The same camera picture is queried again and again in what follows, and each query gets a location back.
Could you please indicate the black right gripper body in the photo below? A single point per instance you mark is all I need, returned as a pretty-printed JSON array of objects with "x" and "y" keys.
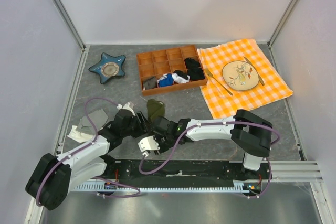
[{"x": 165, "y": 142}]

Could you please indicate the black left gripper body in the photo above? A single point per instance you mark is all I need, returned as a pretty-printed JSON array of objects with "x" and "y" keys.
[{"x": 135, "y": 128}]

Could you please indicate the olive green underwear cream waistband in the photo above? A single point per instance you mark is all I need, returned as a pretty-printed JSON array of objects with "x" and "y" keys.
[{"x": 155, "y": 109}]

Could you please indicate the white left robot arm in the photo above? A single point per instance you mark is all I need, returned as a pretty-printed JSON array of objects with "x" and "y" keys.
[{"x": 55, "y": 176}]

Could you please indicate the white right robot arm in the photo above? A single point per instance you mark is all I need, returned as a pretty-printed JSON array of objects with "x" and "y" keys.
[{"x": 249, "y": 131}]

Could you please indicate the white underwear pile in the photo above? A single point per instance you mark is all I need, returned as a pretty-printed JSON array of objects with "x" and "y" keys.
[{"x": 79, "y": 136}]

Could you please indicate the grey rolled underwear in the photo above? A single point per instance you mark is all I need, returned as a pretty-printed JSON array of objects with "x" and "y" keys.
[{"x": 149, "y": 83}]

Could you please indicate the blue white rolled underwear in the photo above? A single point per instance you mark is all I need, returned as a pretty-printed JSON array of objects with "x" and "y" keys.
[{"x": 165, "y": 80}]

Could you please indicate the black white rolled underwear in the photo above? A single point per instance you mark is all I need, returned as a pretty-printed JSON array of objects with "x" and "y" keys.
[{"x": 180, "y": 77}]

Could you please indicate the blue star shaped dish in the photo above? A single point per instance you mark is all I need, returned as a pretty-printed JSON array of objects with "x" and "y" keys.
[{"x": 108, "y": 67}]

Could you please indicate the orange compartment organizer box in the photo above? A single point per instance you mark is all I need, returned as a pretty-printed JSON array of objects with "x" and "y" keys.
[{"x": 159, "y": 62}]

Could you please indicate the brass fork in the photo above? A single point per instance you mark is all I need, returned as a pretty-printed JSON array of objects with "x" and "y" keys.
[{"x": 207, "y": 71}]

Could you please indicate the orange checkered cloth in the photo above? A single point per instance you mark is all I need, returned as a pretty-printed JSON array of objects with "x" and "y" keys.
[{"x": 271, "y": 86}]

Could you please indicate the beige decorated plate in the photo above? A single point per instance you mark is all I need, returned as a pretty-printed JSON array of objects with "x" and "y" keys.
[{"x": 240, "y": 75}]

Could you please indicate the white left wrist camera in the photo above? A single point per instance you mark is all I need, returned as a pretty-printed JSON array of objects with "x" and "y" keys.
[{"x": 128, "y": 106}]

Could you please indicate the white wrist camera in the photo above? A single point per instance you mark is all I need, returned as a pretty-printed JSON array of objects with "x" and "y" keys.
[
  {"x": 148, "y": 144},
  {"x": 128, "y": 106}
]

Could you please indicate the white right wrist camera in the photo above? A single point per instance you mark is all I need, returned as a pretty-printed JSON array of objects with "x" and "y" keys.
[{"x": 148, "y": 144}]

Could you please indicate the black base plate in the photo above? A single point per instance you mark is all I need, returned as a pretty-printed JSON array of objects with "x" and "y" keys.
[{"x": 177, "y": 180}]

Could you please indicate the light blue cable duct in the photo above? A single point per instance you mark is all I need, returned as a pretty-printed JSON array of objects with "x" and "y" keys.
[{"x": 100, "y": 186}]

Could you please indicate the aluminium front rail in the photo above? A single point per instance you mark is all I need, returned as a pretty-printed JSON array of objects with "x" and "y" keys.
[{"x": 296, "y": 170}]

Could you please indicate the aluminium left frame post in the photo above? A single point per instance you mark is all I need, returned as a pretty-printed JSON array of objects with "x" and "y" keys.
[{"x": 69, "y": 23}]

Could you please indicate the aluminium frame post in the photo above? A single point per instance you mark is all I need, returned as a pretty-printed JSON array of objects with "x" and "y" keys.
[
  {"x": 69, "y": 23},
  {"x": 283, "y": 20}
]

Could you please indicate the aluminium right frame post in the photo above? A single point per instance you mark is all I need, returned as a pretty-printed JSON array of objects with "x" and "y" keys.
[{"x": 283, "y": 20}]

